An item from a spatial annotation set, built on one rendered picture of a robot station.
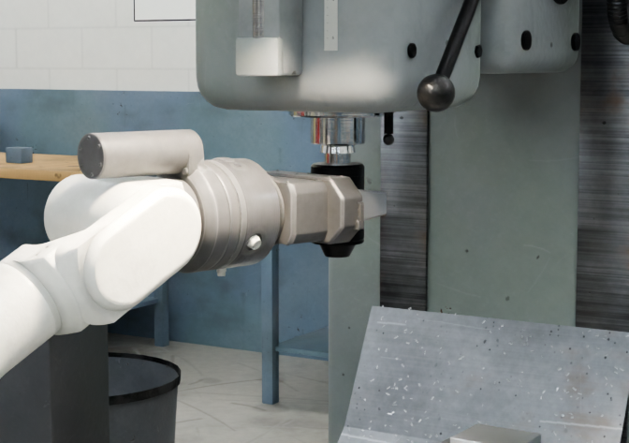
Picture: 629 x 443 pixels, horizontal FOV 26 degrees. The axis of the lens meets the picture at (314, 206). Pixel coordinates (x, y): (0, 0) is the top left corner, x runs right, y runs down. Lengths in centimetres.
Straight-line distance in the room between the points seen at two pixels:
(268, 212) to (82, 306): 19
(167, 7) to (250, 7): 544
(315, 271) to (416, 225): 456
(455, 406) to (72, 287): 67
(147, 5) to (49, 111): 81
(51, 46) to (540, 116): 559
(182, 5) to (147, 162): 545
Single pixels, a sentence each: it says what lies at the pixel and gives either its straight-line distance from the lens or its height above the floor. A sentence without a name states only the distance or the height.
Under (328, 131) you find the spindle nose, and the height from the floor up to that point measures 129.
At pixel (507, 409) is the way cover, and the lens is 151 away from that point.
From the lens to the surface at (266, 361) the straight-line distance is 539.
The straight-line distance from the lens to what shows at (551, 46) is 132.
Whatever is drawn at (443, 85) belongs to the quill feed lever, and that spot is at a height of 133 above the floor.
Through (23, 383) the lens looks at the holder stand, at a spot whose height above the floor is 103.
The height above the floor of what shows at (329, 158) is 127.
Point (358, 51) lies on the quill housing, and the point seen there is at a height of 136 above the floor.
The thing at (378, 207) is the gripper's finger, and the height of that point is 123.
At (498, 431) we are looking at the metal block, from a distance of 118.
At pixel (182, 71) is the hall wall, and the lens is 647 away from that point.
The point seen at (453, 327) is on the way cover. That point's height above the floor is 105.
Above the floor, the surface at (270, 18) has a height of 138.
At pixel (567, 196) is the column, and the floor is 121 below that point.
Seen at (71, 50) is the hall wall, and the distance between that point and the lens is 688.
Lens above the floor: 135
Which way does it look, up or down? 6 degrees down
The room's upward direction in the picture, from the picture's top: straight up
